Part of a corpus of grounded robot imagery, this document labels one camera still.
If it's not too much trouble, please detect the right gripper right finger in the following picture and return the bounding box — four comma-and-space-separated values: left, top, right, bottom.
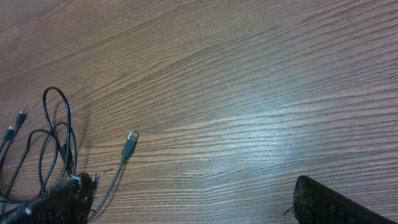
291, 175, 396, 224

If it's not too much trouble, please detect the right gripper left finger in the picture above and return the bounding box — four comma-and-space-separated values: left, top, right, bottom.
1, 172, 100, 224

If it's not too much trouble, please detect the braided black cable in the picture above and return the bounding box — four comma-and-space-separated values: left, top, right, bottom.
86, 131, 140, 222

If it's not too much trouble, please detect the thick black cable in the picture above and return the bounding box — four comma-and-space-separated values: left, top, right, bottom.
0, 86, 78, 215

